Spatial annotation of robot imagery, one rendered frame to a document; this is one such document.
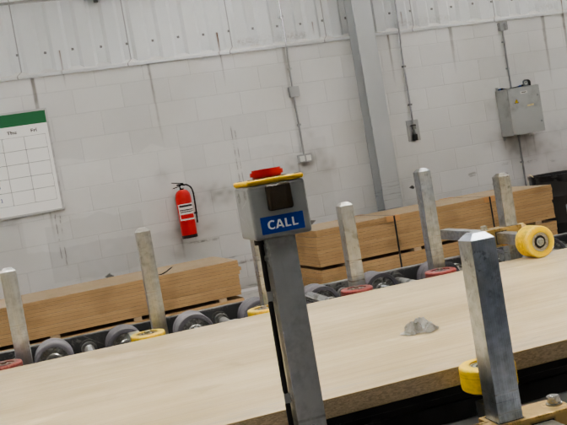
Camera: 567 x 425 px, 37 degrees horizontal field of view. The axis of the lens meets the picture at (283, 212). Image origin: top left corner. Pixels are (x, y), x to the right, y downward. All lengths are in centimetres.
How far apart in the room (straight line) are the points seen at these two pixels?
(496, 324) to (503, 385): 8
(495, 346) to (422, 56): 818
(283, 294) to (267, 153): 745
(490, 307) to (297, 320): 26
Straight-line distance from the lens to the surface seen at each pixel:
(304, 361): 103
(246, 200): 99
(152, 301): 209
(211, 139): 830
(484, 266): 111
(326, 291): 261
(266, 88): 851
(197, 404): 132
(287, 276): 101
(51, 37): 821
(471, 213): 786
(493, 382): 114
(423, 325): 156
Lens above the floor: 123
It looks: 3 degrees down
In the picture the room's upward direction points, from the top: 10 degrees counter-clockwise
